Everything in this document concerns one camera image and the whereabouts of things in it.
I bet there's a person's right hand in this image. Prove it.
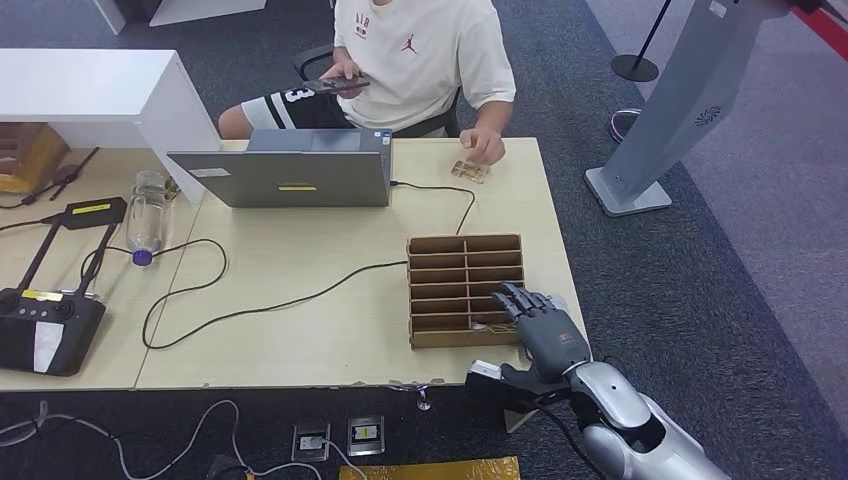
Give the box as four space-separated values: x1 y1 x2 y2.
321 59 364 101

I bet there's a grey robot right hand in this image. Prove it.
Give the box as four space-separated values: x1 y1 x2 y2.
493 282 593 386

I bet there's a person's left hand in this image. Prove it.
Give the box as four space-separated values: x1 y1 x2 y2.
458 127 507 167

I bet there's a black smartphone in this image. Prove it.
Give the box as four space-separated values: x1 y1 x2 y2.
301 74 372 95

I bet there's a person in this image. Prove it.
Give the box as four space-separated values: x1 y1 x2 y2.
217 0 518 167

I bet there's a brown slotted card holder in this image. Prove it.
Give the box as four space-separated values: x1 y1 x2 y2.
405 233 526 350

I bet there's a white desk leg panel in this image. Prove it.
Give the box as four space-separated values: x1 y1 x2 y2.
503 407 539 435

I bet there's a grey laptop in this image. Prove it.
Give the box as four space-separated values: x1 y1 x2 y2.
166 129 393 209

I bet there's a black round disc with rim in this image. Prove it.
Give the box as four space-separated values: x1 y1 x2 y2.
609 107 644 144

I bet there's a white cabinet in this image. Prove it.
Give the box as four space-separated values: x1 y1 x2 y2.
92 0 268 36

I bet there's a yellow flat box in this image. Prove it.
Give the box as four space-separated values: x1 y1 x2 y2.
339 457 523 480

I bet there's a grey kiosk stand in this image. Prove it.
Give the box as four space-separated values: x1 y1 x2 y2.
584 0 791 218

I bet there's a floor socket with yellow label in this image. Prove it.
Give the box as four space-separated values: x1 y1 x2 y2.
347 415 386 458

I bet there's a clear plastic water bottle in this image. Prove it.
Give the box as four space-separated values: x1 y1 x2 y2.
125 170 174 268

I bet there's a floor socket with plug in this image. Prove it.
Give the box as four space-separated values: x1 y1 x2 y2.
291 423 331 463

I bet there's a white desk shelf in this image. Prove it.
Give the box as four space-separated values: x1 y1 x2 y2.
0 48 223 205

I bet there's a brown cardboard box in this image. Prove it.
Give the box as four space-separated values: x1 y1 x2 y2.
0 122 72 195

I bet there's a red strip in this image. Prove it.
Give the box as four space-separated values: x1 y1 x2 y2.
793 5 848 58

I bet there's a black remote controller with antennas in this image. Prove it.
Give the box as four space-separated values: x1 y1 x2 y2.
0 196 128 378

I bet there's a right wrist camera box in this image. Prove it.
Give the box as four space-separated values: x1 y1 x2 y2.
464 360 552 416

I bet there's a black stanchion post with base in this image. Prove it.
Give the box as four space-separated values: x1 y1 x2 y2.
610 0 674 83

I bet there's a black laptop cable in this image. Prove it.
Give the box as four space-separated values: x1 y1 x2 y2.
80 180 477 350

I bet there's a white floor cable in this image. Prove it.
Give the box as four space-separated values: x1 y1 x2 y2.
0 399 368 480

